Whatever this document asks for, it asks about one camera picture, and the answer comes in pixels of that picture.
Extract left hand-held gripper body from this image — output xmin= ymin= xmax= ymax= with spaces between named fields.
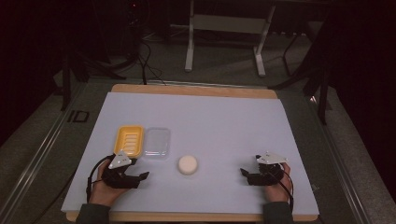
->
xmin=101 ymin=150 xmax=141 ymax=189

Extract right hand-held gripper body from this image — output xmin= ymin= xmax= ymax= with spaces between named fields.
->
xmin=247 ymin=151 xmax=290 ymax=188

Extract person's right hand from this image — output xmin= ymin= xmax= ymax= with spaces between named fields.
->
xmin=263 ymin=161 xmax=294 ymax=203

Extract person's left hand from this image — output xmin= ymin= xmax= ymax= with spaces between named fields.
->
xmin=89 ymin=161 xmax=129 ymax=207

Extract yellow soap dish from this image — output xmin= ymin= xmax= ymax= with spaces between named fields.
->
xmin=113 ymin=124 xmax=145 ymax=159

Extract clear plastic container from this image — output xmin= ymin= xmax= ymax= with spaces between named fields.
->
xmin=143 ymin=127 xmax=172 ymax=159

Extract round white soap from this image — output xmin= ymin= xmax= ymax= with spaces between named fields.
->
xmin=177 ymin=154 xmax=199 ymax=176

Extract white table mat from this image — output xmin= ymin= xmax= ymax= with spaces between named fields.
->
xmin=61 ymin=91 xmax=320 ymax=217

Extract black metal stand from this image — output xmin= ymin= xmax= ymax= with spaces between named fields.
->
xmin=269 ymin=29 xmax=333 ymax=126

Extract black tripod stand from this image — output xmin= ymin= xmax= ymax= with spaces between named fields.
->
xmin=59 ymin=46 xmax=138 ymax=112

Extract white metal stand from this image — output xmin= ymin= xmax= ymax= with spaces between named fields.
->
xmin=184 ymin=0 xmax=277 ymax=77

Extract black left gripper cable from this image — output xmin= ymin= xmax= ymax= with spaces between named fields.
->
xmin=86 ymin=154 xmax=117 ymax=203

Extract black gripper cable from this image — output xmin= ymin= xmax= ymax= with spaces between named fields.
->
xmin=270 ymin=162 xmax=296 ymax=214
xmin=86 ymin=154 xmax=117 ymax=203

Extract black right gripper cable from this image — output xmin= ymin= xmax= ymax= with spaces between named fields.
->
xmin=270 ymin=162 xmax=296 ymax=214

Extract metal floor rail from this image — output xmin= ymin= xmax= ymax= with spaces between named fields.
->
xmin=306 ymin=92 xmax=373 ymax=224
xmin=0 ymin=83 xmax=89 ymax=220

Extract black floor cables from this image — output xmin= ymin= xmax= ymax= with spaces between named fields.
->
xmin=135 ymin=38 xmax=167 ymax=87

